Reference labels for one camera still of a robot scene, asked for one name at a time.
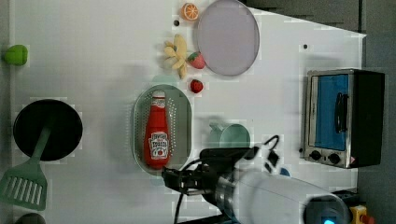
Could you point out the red strawberry toy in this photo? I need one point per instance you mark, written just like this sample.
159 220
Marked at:
196 86

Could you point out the green slotted spatula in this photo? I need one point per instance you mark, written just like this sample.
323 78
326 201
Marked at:
25 185

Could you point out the pink strawberry toy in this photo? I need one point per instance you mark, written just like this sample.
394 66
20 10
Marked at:
196 60

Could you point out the dark round object bottom left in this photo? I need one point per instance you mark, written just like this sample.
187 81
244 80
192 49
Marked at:
31 218

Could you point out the yellow red clamp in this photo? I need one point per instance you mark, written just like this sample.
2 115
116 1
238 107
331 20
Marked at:
360 215

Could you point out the orange slice toy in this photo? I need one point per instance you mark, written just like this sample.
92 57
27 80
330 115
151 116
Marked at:
189 12

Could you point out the red plush ketchup bottle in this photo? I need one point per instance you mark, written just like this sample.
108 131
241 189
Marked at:
157 140

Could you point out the black frying pan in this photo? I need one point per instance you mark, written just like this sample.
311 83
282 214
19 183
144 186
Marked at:
66 131

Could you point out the peeled banana toy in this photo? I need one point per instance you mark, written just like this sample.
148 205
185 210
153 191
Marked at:
176 55

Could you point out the blue cup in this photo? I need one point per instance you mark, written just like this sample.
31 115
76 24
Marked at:
284 171

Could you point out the silver toaster oven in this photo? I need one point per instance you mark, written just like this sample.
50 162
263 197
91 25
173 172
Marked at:
344 111

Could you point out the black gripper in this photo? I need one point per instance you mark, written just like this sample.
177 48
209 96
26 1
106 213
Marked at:
202 175

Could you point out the green mug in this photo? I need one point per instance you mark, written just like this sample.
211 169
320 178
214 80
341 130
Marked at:
228 136

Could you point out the lavender round plate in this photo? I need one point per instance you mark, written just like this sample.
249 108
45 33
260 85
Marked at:
228 37

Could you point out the green pepper toy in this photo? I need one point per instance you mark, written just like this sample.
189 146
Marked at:
16 55

